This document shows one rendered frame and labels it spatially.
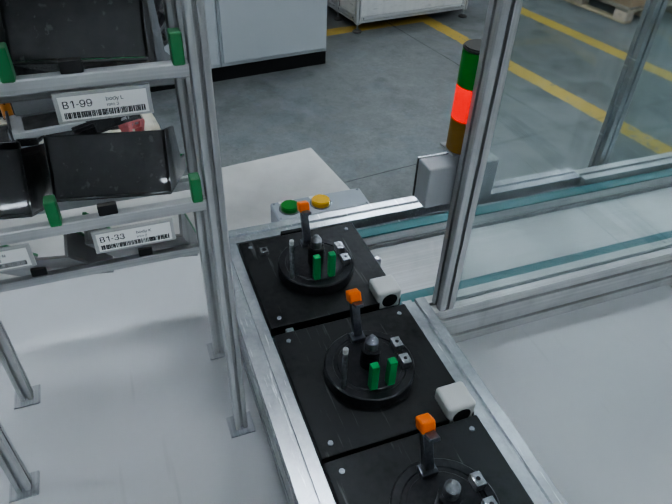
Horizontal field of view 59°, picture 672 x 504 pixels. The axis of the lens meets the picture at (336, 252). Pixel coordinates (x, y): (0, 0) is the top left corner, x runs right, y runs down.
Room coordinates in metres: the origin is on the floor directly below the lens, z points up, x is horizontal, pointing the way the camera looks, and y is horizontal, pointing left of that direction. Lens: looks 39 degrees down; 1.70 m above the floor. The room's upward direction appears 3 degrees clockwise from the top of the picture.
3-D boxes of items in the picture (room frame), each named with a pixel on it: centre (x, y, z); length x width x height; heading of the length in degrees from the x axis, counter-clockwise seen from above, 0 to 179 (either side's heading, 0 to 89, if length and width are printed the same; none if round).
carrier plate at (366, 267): (0.83, 0.04, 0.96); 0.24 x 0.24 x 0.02; 22
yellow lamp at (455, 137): (0.80, -0.18, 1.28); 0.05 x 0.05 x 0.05
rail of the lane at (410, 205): (1.08, -0.16, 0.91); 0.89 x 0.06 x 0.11; 112
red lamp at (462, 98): (0.80, -0.18, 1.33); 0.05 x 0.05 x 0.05
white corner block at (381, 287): (0.78, -0.09, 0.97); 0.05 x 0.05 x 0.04; 22
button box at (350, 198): (1.06, 0.04, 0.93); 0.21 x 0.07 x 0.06; 112
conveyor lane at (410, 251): (0.92, -0.25, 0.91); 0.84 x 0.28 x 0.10; 112
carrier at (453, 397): (0.60, -0.06, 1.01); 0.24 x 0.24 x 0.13; 22
